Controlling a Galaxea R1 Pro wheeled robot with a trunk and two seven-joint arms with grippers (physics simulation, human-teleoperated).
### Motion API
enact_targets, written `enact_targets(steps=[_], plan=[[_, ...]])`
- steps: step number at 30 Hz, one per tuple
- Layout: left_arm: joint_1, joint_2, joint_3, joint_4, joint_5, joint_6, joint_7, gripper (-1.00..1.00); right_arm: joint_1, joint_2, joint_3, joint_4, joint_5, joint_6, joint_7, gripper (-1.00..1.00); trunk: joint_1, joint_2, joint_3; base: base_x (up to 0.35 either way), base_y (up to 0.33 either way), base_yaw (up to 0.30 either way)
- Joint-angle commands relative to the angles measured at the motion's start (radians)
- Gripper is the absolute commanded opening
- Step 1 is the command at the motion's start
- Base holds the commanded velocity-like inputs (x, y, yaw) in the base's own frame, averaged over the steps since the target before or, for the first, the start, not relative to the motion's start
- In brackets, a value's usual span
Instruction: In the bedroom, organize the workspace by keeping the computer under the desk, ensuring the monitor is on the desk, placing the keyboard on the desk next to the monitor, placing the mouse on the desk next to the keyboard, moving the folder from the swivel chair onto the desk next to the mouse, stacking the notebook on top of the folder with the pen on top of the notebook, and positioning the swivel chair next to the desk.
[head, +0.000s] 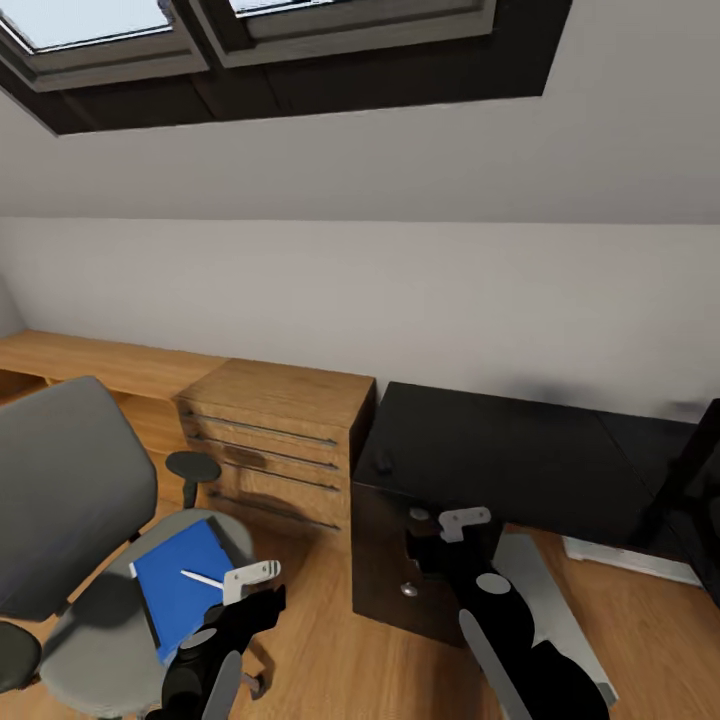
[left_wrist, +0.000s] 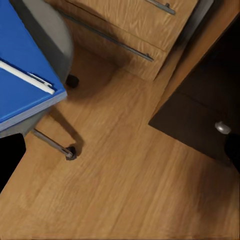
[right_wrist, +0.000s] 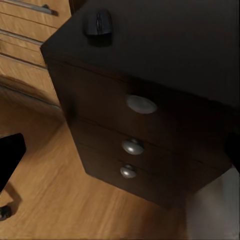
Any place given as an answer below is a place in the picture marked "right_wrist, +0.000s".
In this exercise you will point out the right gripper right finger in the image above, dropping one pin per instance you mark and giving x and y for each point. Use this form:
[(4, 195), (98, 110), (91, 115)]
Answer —
[(232, 149)]

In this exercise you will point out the cabinet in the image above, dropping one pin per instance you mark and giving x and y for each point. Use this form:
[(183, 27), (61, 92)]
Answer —
[(158, 147), (24, 26)]

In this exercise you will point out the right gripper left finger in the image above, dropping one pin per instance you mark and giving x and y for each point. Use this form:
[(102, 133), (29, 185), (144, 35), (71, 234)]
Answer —
[(12, 149)]

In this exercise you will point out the swivel chair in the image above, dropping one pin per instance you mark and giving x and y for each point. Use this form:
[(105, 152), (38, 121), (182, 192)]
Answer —
[(5, 211)]

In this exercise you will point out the desktop computer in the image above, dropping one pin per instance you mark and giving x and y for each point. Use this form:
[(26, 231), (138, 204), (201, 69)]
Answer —
[(213, 213)]

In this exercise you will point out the mouse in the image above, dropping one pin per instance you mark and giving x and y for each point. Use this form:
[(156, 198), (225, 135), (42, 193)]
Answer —
[(97, 23)]

